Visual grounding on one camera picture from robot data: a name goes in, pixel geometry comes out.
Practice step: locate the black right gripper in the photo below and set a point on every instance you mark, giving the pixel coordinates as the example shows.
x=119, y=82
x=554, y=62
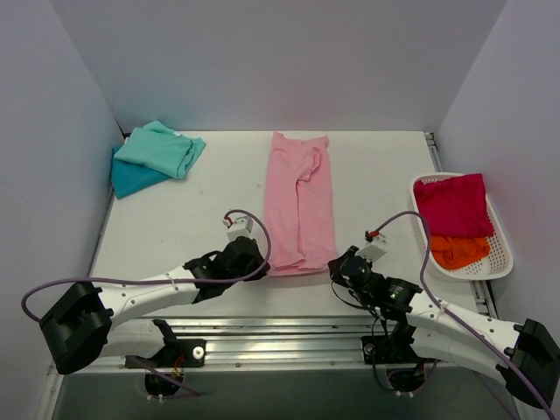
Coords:
x=338, y=266

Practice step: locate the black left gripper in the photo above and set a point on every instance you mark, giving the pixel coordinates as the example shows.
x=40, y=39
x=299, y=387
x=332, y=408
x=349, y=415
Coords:
x=256, y=266

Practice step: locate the pink t-shirt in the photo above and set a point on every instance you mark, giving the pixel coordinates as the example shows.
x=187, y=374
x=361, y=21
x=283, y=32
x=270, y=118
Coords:
x=298, y=206

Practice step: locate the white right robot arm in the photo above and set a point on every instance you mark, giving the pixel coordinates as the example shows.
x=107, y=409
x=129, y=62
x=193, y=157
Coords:
x=523, y=357

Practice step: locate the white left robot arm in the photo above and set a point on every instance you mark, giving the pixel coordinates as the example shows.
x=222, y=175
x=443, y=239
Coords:
x=94, y=319

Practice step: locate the orange t-shirt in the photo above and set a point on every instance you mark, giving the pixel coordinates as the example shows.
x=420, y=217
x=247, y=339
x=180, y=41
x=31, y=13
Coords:
x=452, y=253

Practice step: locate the white plastic basket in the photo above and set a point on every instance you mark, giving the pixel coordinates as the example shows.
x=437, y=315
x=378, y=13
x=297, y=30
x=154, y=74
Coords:
x=496, y=265

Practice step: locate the magenta t-shirt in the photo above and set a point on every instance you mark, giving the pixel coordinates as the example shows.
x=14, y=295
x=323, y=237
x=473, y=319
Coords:
x=455, y=207

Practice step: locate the teal blue folded t-shirt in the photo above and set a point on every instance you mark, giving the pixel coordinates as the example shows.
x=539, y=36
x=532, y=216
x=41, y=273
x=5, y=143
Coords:
x=127, y=178

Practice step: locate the mint green folded t-shirt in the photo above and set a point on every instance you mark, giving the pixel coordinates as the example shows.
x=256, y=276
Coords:
x=161, y=149

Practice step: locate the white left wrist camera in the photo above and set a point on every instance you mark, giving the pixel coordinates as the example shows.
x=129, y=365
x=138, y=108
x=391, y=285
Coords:
x=239, y=227

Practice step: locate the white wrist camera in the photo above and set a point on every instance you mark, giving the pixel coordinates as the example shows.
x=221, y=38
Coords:
x=239, y=227
x=376, y=246

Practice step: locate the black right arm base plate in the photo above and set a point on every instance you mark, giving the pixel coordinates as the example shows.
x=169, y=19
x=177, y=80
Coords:
x=378, y=349

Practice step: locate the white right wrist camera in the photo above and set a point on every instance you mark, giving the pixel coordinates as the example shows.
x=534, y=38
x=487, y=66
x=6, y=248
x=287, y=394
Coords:
x=376, y=246

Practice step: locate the aluminium rail frame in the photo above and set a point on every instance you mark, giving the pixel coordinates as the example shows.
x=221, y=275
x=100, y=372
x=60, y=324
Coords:
x=283, y=347

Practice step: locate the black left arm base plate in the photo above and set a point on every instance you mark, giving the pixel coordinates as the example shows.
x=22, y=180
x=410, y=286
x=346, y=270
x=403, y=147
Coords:
x=183, y=353

